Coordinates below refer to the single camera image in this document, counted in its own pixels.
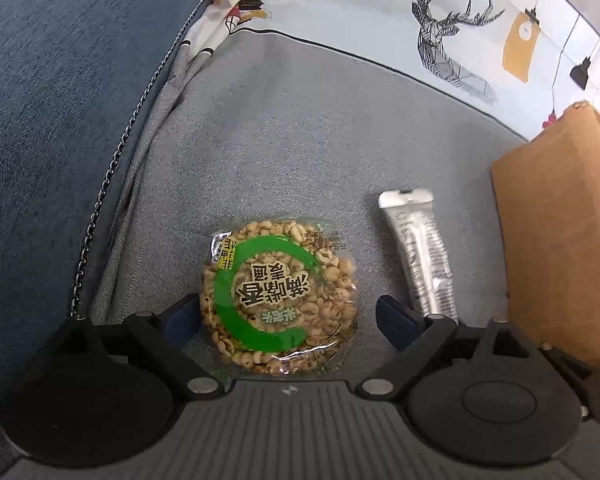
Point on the deer print cushion cover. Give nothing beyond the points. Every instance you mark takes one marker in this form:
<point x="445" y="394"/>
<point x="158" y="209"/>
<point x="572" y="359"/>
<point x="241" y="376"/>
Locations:
<point x="290" y="135"/>

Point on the blue sofa armrest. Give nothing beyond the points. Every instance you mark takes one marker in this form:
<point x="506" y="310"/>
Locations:
<point x="55" y="110"/>

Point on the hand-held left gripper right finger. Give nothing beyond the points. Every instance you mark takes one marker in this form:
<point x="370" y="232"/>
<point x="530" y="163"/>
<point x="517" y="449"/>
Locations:
<point x="395" y="322"/>

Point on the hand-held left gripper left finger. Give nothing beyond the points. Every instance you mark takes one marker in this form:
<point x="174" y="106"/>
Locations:
<point x="180" y="320"/>

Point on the round puffed rice cake packet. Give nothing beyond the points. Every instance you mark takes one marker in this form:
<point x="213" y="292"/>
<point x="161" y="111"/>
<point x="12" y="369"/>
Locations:
<point x="277" y="300"/>

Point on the cardboard box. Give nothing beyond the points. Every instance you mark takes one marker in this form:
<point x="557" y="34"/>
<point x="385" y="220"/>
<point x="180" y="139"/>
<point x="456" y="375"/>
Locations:
<point x="565" y="240"/>

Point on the silver stick packet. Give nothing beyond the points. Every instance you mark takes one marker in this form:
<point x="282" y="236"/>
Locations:
<point x="422" y="260"/>

